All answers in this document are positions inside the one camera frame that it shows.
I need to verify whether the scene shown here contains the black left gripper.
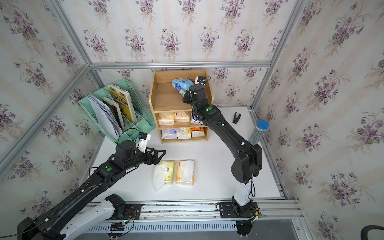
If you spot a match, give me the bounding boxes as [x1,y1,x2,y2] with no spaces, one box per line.
[122,147,167,172]

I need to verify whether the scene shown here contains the light blue tissue pack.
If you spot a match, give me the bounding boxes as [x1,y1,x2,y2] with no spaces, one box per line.
[172,79,195,96]

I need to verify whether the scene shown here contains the yellow green tissue pack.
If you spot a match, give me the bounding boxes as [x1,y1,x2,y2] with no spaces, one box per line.
[152,161,176,192]

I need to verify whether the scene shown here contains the purple bear tissue pack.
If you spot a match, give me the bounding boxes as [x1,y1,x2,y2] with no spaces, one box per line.
[191,115,200,124]

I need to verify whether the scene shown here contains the pale orange tissue pack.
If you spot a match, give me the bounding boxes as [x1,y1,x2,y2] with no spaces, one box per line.
[158,112,175,126]
[174,111,191,123]

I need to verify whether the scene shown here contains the orange flower tissue pack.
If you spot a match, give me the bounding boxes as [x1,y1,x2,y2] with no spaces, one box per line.
[176,160,195,186]

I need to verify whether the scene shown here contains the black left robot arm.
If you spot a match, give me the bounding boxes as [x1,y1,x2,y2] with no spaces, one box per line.
[17,141,166,240]

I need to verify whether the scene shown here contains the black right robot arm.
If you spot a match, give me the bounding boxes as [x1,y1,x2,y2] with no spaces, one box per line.
[183,84,263,216]

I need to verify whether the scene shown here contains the white purple tissue pack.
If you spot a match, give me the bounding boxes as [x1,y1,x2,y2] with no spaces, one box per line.
[161,129,178,140]

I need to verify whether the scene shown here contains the wooden three-tier shelf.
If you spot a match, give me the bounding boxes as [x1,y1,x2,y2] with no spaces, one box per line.
[149,69,208,144]

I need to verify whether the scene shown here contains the bright orange tissue pack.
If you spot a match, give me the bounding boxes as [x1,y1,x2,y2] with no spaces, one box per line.
[191,127,206,138]

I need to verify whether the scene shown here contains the white yellow tissue pack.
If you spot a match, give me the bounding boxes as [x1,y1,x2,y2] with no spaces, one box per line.
[177,128,192,140]

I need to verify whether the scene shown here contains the mint green desk organizer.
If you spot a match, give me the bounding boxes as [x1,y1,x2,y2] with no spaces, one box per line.
[77,78,157,146]

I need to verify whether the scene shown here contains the black stapler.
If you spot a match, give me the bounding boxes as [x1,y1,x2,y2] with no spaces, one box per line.
[233,112,242,124]

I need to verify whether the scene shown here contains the white papers in organizer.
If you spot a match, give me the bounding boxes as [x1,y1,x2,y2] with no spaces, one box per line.
[88,94,123,140]

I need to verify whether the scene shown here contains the grey bound book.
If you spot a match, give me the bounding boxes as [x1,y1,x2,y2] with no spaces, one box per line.
[102,97,125,130]

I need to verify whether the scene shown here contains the yellow cover book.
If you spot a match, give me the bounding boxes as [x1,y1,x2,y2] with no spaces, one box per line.
[108,84,137,124]

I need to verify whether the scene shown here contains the blue capped striped cylinder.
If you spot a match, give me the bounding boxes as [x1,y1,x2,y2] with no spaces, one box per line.
[249,120,270,145]

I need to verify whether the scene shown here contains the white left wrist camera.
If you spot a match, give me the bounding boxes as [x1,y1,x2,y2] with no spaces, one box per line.
[138,132,151,153]

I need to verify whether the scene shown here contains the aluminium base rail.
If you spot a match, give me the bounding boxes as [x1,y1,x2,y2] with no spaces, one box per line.
[86,199,304,235]

